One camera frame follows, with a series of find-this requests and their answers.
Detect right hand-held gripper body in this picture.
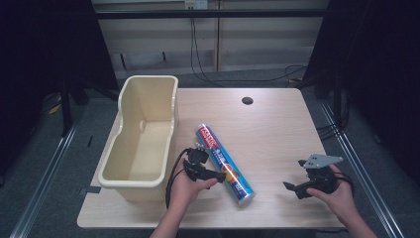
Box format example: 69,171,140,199
302,153,345,195

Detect black floor cable bundle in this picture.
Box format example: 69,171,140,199
316,121,346,142

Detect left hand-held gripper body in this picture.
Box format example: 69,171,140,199
182,142,210,182

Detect cream plastic bin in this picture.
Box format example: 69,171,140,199
97,74,179,203

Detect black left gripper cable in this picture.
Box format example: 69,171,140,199
164,148,193,210

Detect person's right hand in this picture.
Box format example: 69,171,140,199
306,164,357,221

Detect aluminium floor rail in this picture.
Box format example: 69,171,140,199
9,120,81,238
318,101,398,238

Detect black metal stand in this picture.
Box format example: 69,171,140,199
331,70,345,132
58,73,74,138

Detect black curtain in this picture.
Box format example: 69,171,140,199
0,0,120,186
296,0,420,186

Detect person's left hand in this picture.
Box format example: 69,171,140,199
167,161,219,213

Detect yellow floor cable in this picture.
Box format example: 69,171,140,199
48,96,63,116

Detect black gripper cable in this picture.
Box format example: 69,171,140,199
164,148,193,210
333,171,355,196

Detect white wall power outlet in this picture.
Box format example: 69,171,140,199
184,0,209,10

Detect blue plastic wrap roll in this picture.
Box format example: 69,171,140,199
195,123,256,205

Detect black horizontal frame bar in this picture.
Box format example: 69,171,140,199
94,8,331,20

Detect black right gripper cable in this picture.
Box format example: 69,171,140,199
333,171,355,196

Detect black hanging wall cables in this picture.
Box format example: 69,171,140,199
189,17,309,89

